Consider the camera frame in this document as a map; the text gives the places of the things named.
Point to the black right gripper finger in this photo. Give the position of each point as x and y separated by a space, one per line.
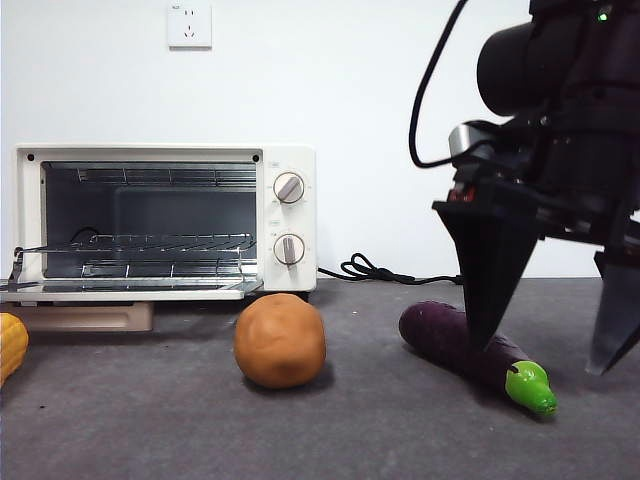
617 315
492 260

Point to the purple toy eggplant green stem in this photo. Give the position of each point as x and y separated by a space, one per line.
440 335

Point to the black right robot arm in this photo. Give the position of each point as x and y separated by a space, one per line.
525 65

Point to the round oven timer knob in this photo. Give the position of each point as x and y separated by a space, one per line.
289 249

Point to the white toaster oven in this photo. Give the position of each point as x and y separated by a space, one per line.
287 220

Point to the round oven temperature knob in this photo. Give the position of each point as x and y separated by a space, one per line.
289 188

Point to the brown toy potato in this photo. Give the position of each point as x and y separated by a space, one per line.
280 342

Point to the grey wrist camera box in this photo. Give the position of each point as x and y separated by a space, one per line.
462 140

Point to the white wall power socket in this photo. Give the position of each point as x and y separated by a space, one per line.
190 27

